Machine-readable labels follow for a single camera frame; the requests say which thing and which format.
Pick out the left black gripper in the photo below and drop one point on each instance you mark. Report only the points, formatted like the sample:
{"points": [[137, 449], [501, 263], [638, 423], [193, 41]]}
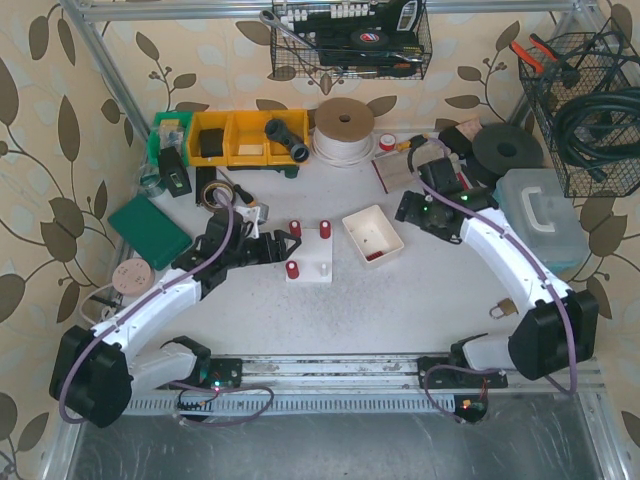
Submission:
{"points": [[267, 245]]}

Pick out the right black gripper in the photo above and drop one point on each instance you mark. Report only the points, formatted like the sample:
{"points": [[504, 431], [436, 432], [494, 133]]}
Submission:
{"points": [[407, 208]]}

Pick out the large red spring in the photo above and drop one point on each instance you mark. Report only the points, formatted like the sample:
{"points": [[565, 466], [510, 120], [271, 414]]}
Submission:
{"points": [[295, 228], [292, 270], [325, 229]]}

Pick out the white peg base plate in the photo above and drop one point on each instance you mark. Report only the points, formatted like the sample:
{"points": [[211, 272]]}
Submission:
{"points": [[314, 258]]}

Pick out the white spring tray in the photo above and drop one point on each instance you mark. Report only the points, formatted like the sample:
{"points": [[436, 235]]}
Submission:
{"points": [[373, 236]]}

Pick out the brown tape roll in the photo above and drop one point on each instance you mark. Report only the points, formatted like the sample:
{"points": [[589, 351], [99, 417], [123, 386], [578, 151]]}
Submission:
{"points": [[215, 195]]}

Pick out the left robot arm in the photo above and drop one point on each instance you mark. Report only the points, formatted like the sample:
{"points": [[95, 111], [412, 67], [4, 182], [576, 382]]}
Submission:
{"points": [[98, 370]]}

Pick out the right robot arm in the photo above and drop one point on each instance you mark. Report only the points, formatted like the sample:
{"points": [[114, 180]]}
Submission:
{"points": [[557, 325]]}

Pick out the white work glove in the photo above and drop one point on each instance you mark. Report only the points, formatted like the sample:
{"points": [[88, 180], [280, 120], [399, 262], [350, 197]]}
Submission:
{"points": [[392, 169]]}

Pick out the orange black screwdriver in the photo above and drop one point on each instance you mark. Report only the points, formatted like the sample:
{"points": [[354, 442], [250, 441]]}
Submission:
{"points": [[244, 195]]}

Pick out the yellow black screwdriver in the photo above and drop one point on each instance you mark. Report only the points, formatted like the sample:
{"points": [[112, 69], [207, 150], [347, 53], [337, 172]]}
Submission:
{"points": [[414, 141]]}

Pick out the black brush block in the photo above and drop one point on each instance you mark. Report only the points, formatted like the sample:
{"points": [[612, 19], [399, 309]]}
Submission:
{"points": [[459, 138]]}

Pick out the red white tape roll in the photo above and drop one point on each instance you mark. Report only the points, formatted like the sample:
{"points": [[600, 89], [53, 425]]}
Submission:
{"points": [[387, 142]]}

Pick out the black foam disc spool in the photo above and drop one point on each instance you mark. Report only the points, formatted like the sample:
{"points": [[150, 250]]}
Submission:
{"points": [[498, 148]]}

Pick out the black ribbed block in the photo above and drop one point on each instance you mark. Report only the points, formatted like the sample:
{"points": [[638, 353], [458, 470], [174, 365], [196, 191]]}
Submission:
{"points": [[204, 175]]}

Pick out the teal clear toolbox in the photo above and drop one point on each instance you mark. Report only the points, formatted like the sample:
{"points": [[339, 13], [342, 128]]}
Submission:
{"points": [[543, 218]]}

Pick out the grey pipe fitting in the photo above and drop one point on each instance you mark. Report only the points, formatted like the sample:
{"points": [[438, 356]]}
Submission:
{"points": [[277, 131]]}

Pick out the yellow bin with card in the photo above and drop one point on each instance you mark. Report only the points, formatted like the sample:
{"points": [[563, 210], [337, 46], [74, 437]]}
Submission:
{"points": [[245, 139]]}

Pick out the yellow bin with pipe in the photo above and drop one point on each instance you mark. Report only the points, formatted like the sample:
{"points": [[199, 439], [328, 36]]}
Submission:
{"points": [[297, 121]]}

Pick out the green plastic case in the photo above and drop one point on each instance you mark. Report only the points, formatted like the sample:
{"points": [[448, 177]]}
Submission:
{"points": [[150, 232]]}

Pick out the brass padlock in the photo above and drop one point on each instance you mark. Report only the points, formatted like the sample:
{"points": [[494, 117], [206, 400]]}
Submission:
{"points": [[503, 308]]}

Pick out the black green meter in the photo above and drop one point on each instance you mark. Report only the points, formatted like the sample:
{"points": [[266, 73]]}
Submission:
{"points": [[173, 172]]}

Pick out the yellow bin with black box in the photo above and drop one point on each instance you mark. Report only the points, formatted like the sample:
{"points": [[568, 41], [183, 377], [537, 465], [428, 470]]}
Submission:
{"points": [[205, 143]]}

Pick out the clear glass jar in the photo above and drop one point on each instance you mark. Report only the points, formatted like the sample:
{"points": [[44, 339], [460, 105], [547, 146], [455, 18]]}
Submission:
{"points": [[150, 182]]}

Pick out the round beige power socket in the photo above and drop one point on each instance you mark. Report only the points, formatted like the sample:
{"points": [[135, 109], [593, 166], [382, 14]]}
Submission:
{"points": [[133, 277]]}

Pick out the green storage bin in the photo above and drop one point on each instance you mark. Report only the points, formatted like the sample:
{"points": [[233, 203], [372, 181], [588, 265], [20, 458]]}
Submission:
{"points": [[169, 129]]}

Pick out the black tape roll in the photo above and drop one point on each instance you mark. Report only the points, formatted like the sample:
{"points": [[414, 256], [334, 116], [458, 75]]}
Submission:
{"points": [[369, 39]]}

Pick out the silver wrench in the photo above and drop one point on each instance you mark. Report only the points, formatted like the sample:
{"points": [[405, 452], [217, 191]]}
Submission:
{"points": [[271, 20]]}

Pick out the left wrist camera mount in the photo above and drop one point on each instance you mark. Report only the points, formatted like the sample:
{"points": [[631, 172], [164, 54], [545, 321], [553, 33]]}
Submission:
{"points": [[255, 216]]}

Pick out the white cable spool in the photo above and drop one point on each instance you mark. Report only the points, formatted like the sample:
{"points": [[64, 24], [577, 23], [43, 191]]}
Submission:
{"points": [[343, 136]]}

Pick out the aluminium front rail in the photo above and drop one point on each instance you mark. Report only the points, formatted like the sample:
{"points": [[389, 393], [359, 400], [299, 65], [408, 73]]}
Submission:
{"points": [[375, 373]]}

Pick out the orange handled pliers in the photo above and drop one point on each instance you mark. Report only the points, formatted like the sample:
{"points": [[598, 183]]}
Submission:
{"points": [[529, 57]]}

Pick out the right wire basket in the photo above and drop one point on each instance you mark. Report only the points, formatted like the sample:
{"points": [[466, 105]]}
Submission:
{"points": [[588, 111]]}

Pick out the wire basket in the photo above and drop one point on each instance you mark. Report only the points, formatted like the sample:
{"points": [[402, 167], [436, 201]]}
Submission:
{"points": [[328, 25], [588, 111]]}

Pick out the centre wire basket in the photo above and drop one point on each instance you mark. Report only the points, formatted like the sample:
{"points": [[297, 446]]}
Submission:
{"points": [[328, 25]]}

